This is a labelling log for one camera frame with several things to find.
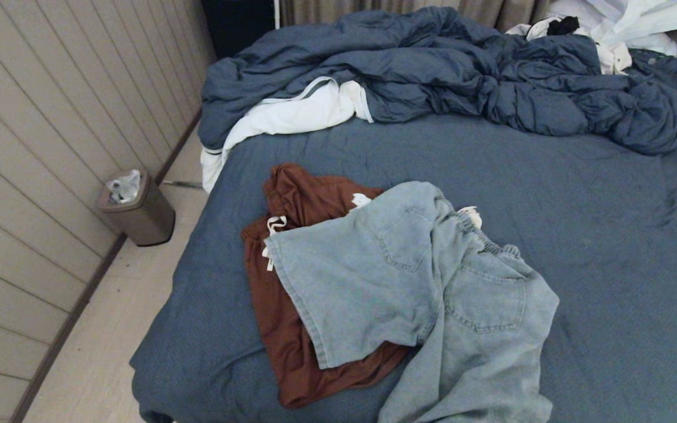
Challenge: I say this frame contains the light blue denim jeans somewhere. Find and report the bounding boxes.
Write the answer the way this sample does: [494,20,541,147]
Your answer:
[263,180,561,423]

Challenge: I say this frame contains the rust brown shorts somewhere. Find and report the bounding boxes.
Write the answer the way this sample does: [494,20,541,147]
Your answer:
[240,163,413,410]

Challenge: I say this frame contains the dark blue crumpled duvet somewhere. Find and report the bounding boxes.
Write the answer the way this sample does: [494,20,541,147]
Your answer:
[197,6,677,156]

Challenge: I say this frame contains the brown trash bin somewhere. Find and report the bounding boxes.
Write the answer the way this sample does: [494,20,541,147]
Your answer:
[98,170,176,246]

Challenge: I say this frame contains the black cabinet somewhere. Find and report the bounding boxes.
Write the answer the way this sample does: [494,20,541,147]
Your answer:
[200,0,277,59]

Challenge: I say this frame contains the white plastic bin bag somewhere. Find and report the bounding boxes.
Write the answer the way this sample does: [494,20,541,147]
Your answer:
[106,170,141,204]

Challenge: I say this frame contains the beige curtain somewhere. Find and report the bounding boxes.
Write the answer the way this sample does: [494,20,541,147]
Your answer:
[280,0,557,33]

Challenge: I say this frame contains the blue bed sheet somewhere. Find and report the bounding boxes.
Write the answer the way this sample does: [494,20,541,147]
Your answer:
[129,112,677,423]

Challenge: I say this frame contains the small black garment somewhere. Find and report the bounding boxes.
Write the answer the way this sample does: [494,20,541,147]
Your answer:
[547,16,580,36]

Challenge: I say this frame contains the cream jacket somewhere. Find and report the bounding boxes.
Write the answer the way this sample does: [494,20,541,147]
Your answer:
[506,18,633,75]

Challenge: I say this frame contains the white shirt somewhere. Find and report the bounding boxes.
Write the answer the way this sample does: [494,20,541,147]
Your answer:
[547,0,677,56]

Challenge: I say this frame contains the dark denim garment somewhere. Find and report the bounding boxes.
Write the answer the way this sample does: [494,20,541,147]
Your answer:
[629,48,677,127]

